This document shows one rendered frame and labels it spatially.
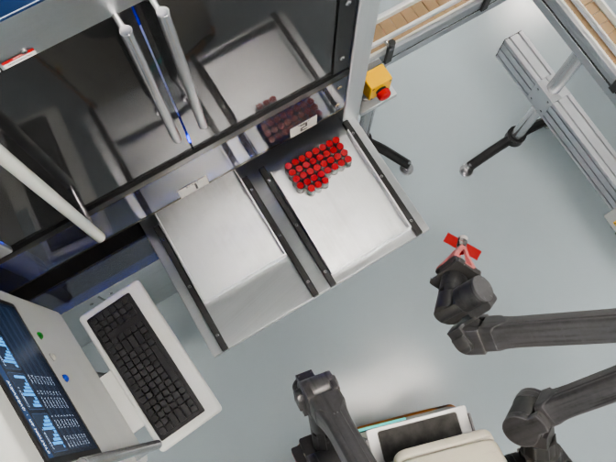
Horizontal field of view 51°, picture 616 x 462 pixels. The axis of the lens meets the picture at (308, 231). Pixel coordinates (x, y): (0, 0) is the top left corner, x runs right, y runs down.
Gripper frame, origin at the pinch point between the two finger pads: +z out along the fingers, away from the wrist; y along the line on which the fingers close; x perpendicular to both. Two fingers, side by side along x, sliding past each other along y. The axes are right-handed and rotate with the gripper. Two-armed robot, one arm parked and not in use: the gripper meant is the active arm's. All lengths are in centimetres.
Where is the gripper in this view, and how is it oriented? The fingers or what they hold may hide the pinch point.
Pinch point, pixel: (459, 250)
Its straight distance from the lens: 152.6
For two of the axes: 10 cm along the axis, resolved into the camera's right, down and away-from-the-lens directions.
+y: -4.8, 5.2, 7.1
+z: 2.9, -6.6, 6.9
